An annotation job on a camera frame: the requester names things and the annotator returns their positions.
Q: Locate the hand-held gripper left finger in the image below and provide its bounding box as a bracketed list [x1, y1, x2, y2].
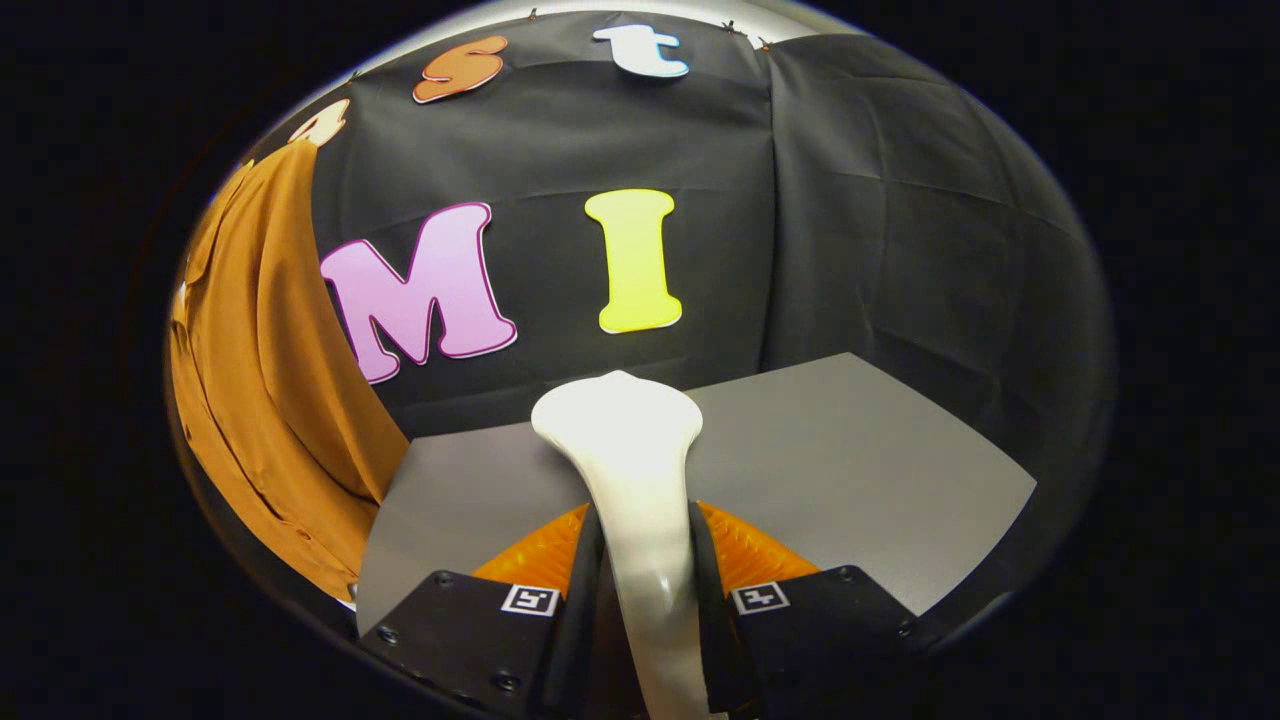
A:
[358, 503, 606, 720]

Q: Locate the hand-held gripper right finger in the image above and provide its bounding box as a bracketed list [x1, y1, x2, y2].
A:
[688, 500, 926, 716]

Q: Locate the white garment steamer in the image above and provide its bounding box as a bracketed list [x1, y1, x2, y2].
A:
[530, 370, 731, 720]

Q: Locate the orange button-up shirt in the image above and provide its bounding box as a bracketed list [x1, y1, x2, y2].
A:
[165, 135, 411, 606]

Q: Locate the grey topped white cabinet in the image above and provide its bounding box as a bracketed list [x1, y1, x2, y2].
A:
[355, 352, 1038, 641]

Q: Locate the black backdrop cloth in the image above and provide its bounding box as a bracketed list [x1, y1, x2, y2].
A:
[240, 10, 1116, 641]

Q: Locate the row of black cloth clips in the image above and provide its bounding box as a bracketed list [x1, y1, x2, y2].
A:
[525, 8, 773, 51]

